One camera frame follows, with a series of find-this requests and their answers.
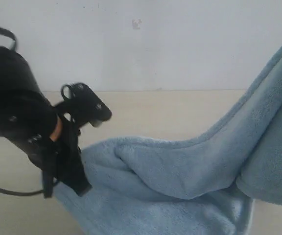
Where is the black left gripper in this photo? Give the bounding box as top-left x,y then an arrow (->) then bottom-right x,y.
28,106 -> 92,198

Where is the light blue terry towel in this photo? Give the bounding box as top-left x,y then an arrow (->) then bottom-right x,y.
54,46 -> 282,235

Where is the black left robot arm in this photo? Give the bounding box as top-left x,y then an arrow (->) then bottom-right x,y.
0,47 -> 92,198

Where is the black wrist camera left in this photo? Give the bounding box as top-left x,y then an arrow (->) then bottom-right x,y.
55,83 -> 112,129

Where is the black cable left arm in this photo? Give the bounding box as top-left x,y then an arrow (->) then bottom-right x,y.
0,23 -> 18,51

